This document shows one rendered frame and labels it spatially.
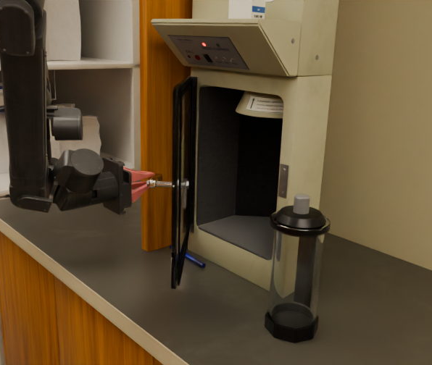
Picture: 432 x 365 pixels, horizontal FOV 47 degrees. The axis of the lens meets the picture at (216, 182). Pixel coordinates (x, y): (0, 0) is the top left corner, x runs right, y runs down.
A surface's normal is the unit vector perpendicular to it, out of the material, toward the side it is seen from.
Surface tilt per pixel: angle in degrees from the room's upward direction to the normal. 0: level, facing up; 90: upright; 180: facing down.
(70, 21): 84
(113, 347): 90
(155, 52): 90
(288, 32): 90
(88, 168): 41
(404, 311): 0
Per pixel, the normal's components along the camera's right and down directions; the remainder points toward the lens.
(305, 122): 0.67, 0.23
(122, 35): -0.74, 0.17
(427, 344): 0.04, -0.96
